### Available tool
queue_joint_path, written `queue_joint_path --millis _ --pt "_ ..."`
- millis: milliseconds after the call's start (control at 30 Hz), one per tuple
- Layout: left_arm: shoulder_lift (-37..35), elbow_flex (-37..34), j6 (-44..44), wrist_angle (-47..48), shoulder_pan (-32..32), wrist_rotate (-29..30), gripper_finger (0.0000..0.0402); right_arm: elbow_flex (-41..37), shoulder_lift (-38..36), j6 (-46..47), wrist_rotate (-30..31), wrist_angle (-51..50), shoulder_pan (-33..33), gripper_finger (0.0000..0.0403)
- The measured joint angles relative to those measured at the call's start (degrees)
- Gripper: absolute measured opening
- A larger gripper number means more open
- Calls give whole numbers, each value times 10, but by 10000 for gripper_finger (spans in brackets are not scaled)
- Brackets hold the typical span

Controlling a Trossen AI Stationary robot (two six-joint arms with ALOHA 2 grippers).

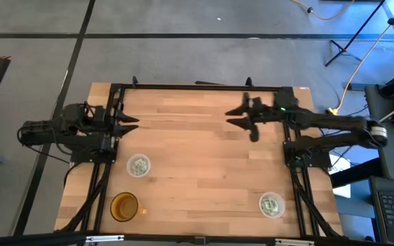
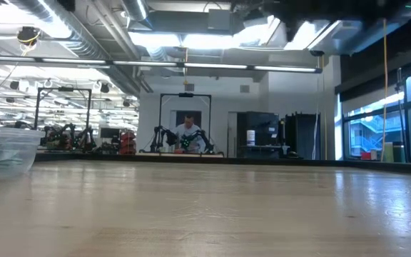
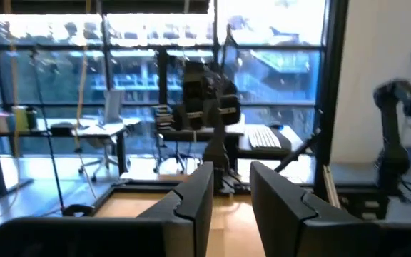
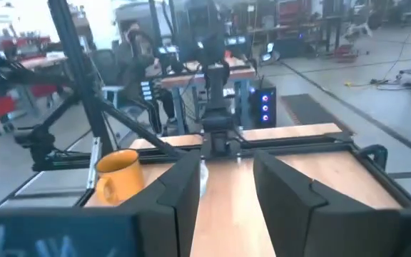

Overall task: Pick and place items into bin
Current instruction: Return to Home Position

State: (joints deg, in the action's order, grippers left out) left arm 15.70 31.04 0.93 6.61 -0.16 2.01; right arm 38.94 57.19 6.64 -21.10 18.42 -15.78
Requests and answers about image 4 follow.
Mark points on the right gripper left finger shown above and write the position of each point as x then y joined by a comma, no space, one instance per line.
175,214

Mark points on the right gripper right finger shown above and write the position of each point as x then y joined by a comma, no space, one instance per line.
284,214

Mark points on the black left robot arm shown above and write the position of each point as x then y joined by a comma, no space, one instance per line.
217,107

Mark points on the wooden workbench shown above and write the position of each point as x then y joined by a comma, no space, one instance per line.
241,73

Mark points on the yellow mug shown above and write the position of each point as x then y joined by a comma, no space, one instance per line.
120,178

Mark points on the person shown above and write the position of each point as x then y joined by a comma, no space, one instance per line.
134,71

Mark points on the computer tower with lights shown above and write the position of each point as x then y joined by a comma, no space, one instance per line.
264,107

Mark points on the dark office chair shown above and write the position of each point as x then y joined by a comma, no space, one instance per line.
105,68

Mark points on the red tool cabinet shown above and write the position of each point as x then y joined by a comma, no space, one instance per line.
4,105

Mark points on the silver frame bracket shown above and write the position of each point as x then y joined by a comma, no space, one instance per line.
93,164

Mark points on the black frame hook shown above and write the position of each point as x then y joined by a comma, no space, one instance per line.
375,155

